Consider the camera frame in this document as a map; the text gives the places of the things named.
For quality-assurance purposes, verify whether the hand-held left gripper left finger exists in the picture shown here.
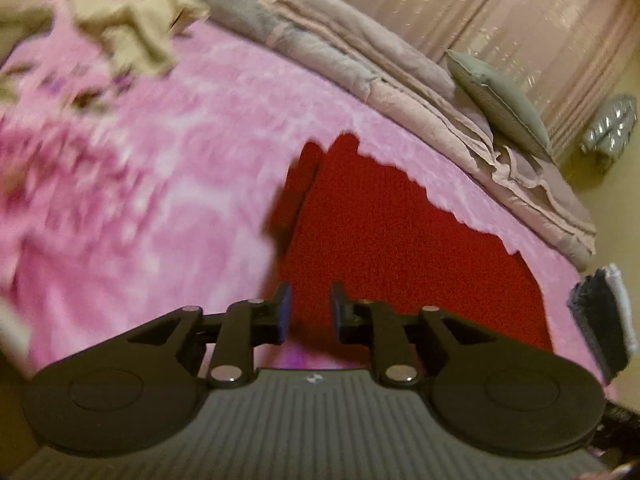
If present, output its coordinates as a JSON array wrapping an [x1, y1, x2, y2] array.
[[127, 282, 293, 389]]

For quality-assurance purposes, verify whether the crumpled beige garment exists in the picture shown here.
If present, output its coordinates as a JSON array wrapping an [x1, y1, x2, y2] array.
[[72, 0, 211, 77]]

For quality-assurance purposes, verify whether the red knitted sweater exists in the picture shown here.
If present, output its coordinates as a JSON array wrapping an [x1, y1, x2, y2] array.
[[262, 132, 556, 367]]

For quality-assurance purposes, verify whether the beige curtain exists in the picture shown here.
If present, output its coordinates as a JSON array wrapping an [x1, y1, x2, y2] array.
[[265, 0, 640, 161]]

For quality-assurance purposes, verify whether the folded beige quilt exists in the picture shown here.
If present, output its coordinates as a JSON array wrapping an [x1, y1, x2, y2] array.
[[260, 0, 598, 271]]

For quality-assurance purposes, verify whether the pink floral blanket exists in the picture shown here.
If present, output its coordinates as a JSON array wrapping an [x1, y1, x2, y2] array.
[[0, 0, 608, 386]]

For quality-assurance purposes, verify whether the grey-green pillow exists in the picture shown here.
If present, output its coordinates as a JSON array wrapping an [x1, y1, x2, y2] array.
[[445, 49, 554, 162]]

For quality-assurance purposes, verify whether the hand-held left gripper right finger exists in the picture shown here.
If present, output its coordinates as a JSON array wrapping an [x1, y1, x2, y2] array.
[[331, 282, 496, 387]]

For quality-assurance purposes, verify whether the silver foil bag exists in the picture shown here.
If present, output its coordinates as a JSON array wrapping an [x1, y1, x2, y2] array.
[[580, 94, 640, 162]]

